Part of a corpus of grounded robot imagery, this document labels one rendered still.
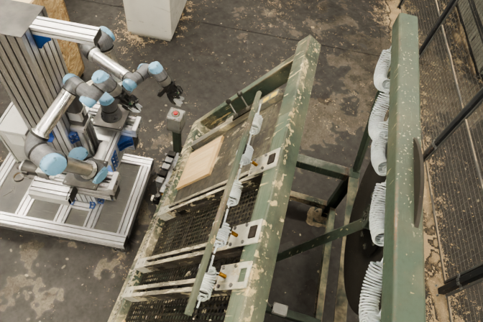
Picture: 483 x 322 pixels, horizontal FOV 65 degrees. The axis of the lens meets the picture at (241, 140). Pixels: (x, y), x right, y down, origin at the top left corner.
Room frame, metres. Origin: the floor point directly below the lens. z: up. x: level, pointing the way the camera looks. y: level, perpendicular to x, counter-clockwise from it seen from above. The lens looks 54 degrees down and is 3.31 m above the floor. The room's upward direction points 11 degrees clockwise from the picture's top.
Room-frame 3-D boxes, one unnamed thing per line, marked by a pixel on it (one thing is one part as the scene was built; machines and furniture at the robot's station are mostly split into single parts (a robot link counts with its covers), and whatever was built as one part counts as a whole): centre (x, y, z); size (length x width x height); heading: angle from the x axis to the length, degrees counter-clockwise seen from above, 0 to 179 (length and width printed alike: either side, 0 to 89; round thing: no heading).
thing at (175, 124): (1.84, 0.55, 0.84); 0.12 x 0.12 x 0.18; 84
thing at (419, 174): (0.78, -0.61, 1.85); 0.80 x 0.06 x 0.80; 174
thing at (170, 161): (1.40, 0.53, 0.69); 0.50 x 0.14 x 0.24; 174
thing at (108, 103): (1.64, 0.97, 1.20); 0.13 x 0.12 x 0.14; 155
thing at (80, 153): (1.14, 0.97, 1.20); 0.13 x 0.12 x 0.14; 62
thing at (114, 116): (1.64, 0.97, 1.09); 0.15 x 0.15 x 0.10
